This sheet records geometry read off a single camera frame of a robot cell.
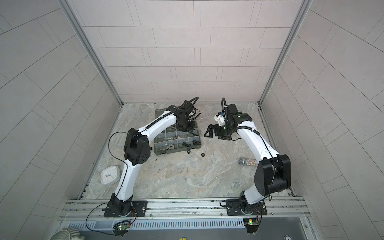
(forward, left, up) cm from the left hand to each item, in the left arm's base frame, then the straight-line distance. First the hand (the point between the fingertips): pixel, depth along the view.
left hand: (196, 128), depth 92 cm
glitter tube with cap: (-20, -27, -3) cm, 34 cm away
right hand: (-10, -8, +8) cm, 15 cm away
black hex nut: (-12, +5, -8) cm, 15 cm away
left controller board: (-50, +32, -4) cm, 59 cm away
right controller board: (-48, -27, -7) cm, 56 cm away
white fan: (-52, +50, +1) cm, 72 cm away
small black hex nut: (-15, -4, -7) cm, 17 cm away
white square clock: (-28, +45, -4) cm, 53 cm away
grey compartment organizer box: (-5, +14, -6) cm, 16 cm away
